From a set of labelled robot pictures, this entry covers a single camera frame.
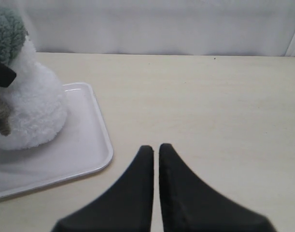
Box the white backdrop curtain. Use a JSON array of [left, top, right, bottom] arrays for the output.
[[0, 0, 295, 57]]

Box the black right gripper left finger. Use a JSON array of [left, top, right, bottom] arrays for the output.
[[52, 145, 154, 232]]

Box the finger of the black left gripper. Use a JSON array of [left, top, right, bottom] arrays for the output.
[[0, 63, 16, 87]]

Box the white plastic tray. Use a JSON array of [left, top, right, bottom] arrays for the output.
[[0, 83, 113, 199]]

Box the white plush snowman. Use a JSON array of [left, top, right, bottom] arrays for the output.
[[0, 30, 68, 150]]

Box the green fuzzy scarf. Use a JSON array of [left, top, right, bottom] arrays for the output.
[[0, 5, 28, 66]]

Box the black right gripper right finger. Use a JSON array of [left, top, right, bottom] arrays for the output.
[[159, 144, 276, 232]]

